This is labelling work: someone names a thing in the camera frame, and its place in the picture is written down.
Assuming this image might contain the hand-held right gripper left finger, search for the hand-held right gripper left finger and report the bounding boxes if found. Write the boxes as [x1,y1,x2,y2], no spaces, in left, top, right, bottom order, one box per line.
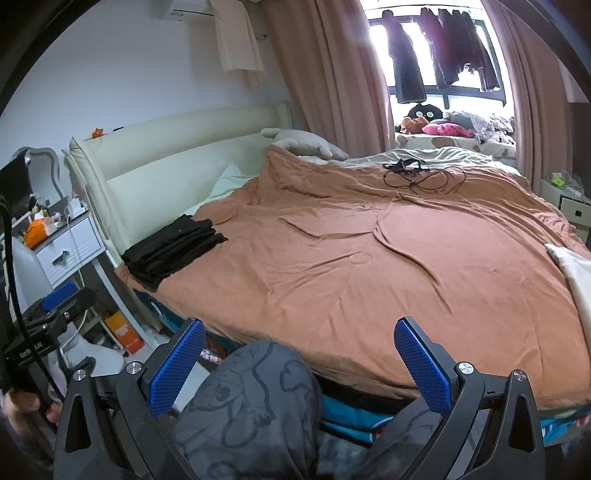
[53,316,206,480]

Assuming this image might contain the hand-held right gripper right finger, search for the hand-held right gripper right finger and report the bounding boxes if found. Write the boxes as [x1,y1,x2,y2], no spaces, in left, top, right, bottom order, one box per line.
[393,316,548,480]

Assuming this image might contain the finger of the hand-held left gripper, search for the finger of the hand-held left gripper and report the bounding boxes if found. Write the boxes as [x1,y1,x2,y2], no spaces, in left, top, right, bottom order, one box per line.
[21,282,98,326]

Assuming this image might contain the folded black clothes pile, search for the folded black clothes pile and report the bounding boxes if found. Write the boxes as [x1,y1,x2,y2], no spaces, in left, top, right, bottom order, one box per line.
[121,231,222,291]

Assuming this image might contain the pile of loose clothes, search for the pile of loose clothes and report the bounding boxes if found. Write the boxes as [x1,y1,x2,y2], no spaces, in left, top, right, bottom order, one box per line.
[443,111,515,145]

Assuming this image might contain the person's left hand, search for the person's left hand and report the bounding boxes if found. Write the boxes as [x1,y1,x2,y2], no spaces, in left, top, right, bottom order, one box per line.
[0,388,63,444]

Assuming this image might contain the white curved-leg nightstand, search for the white curved-leg nightstand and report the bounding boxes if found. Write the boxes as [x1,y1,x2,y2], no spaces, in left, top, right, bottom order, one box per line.
[32,215,139,333]

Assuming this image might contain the orange tissue box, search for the orange tissue box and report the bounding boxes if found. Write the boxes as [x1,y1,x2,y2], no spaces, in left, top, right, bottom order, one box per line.
[23,220,51,247]

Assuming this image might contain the person's right leg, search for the person's right leg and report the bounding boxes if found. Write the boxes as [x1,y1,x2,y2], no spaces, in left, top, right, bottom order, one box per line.
[360,397,444,480]

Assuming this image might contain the person's leg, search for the person's leg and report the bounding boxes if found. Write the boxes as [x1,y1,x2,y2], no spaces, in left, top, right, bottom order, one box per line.
[360,397,444,480]
[173,339,321,480]

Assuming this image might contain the person's left leg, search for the person's left leg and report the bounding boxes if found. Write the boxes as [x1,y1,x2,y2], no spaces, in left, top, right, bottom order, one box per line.
[173,339,321,480]

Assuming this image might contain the orange-brown blanket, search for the orange-brown blanket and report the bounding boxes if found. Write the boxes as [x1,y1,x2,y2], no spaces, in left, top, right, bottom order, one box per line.
[115,145,591,411]

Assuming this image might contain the grey fluffy rug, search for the grey fluffy rug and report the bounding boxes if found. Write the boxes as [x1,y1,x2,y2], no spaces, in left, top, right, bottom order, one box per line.
[314,429,384,480]

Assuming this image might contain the silver ornate mirror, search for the silver ornate mirror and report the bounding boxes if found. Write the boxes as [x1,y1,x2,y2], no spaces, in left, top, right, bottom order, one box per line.
[11,147,63,208]

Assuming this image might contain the folded cream cloth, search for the folded cream cloth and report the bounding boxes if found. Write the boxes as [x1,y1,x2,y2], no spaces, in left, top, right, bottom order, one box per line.
[545,243,591,337]

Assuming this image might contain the cream bed headboard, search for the cream bed headboard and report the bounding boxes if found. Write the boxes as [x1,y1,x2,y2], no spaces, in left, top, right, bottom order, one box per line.
[62,102,296,259]

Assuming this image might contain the light green pillow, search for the light green pillow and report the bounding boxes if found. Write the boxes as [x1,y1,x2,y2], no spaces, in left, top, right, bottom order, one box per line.
[185,164,259,217]

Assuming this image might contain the spotted window seat cushion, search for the spotted window seat cushion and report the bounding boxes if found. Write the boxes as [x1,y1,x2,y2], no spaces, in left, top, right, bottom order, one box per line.
[396,134,517,158]

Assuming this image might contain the pink plush toy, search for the pink plush toy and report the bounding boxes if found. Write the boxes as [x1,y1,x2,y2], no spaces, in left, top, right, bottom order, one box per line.
[422,121,476,138]

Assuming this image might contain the clear plastic bag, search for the clear plastic bag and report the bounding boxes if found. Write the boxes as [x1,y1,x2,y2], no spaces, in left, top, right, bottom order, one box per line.
[566,173,591,197]

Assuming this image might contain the black plush toy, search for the black plush toy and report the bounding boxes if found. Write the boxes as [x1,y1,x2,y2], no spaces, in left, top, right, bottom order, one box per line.
[409,104,444,123]

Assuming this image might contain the grey plush pillow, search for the grey plush pillow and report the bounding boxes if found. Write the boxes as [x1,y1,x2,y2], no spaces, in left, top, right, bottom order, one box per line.
[261,127,349,161]

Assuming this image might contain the pink curtain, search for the pink curtain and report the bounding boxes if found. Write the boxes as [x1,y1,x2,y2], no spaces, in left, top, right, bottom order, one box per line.
[480,0,575,185]
[263,0,395,155]

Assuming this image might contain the hanging dark blue garment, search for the hanging dark blue garment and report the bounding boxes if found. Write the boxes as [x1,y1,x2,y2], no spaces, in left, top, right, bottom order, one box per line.
[381,10,428,104]

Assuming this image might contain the hanging cream cloth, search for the hanging cream cloth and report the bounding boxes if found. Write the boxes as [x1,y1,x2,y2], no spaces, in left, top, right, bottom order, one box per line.
[210,0,265,88]

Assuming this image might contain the white air conditioner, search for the white air conditioner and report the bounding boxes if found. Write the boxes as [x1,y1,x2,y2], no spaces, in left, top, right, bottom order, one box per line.
[159,0,218,20]

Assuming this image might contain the hanging dark grey garment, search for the hanging dark grey garment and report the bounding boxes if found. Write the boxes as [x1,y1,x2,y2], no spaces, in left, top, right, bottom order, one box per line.
[450,8,502,93]

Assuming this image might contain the black cable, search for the black cable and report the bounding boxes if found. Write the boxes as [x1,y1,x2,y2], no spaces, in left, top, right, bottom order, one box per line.
[382,158,466,195]

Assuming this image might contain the white nightstand with dark handles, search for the white nightstand with dark handles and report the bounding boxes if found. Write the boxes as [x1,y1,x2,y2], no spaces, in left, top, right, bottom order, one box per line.
[539,178,591,245]

